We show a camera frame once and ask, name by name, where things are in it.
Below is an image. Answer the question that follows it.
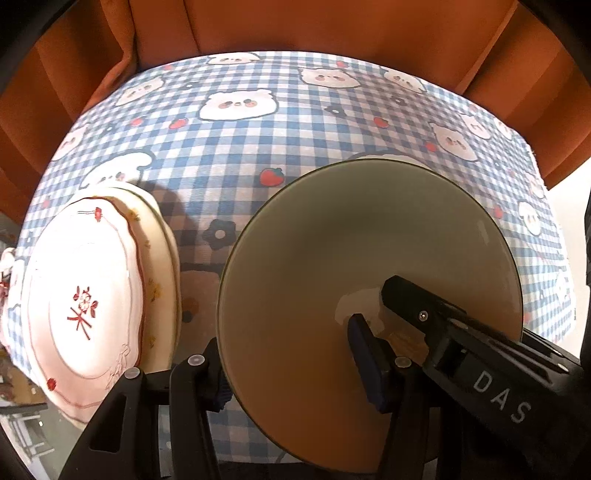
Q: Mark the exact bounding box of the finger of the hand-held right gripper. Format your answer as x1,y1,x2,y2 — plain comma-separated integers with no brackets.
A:
381,275,467,365
522,329,583,376

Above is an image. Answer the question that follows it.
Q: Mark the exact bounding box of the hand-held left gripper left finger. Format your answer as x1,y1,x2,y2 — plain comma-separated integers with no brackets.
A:
60,339,232,480

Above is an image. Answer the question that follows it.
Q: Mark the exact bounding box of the white plate red floral pattern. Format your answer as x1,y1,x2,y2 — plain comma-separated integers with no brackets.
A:
21,196,146,423

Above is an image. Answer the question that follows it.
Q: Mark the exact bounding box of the orange curtain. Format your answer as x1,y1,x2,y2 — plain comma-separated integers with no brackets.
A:
0,0,591,232

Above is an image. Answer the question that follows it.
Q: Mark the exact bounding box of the blue checked bear tablecloth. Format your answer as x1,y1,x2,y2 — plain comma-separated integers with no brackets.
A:
0,50,578,464

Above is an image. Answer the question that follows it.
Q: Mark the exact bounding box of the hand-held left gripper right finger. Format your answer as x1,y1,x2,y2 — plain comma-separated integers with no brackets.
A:
348,314,441,480

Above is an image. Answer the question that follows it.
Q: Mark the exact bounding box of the white bowl blue floral pattern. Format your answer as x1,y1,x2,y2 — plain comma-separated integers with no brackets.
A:
217,159,526,474

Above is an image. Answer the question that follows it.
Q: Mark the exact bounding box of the round yellow floral plate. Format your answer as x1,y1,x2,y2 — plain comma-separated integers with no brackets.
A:
99,185,163,370

